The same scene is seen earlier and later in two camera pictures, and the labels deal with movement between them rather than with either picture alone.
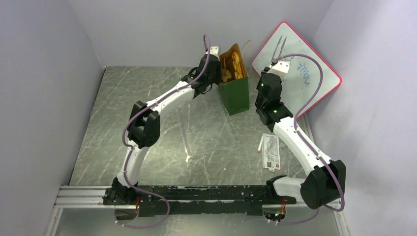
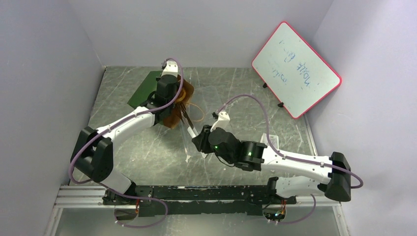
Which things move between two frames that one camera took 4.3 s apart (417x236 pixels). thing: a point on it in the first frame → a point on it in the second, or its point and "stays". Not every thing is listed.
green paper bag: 236,93 → 142,85
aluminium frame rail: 91,197 stays
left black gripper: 220,69 → 159,78
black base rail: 195,200 stays
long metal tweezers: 275,55 → 186,117
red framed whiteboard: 310,76 stays
